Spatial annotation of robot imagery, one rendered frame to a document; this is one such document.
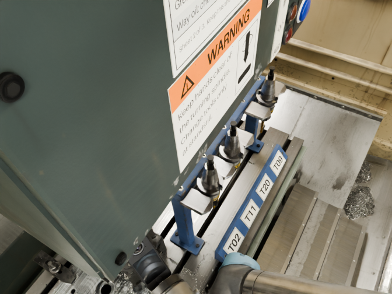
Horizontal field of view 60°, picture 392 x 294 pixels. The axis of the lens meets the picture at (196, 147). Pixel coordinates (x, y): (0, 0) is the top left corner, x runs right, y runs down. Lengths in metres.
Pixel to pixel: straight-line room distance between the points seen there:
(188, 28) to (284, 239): 1.11
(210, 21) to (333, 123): 1.31
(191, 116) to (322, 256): 1.08
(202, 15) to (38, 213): 0.16
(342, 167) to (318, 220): 0.25
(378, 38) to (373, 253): 0.76
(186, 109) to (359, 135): 1.31
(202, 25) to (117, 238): 0.17
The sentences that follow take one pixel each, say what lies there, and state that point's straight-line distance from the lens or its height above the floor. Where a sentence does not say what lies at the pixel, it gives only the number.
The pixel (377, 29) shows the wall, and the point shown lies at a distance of 1.34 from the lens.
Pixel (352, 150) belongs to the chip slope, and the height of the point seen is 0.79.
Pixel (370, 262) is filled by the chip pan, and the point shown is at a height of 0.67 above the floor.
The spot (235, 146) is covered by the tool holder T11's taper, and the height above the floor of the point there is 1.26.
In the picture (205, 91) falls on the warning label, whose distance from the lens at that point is 0.29.
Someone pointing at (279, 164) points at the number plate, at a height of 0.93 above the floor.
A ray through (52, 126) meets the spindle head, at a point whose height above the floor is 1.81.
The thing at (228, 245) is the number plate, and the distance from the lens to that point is 1.04.
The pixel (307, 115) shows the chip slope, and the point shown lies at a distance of 1.54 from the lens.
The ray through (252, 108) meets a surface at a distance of 0.98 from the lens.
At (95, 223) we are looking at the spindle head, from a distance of 0.23.
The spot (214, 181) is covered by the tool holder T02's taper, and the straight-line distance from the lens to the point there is 0.78.
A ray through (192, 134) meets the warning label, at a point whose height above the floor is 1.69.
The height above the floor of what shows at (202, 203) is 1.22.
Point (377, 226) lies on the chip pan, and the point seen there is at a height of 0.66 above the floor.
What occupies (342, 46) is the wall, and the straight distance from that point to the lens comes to 1.40.
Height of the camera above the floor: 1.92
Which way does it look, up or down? 53 degrees down
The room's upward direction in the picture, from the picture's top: 4 degrees counter-clockwise
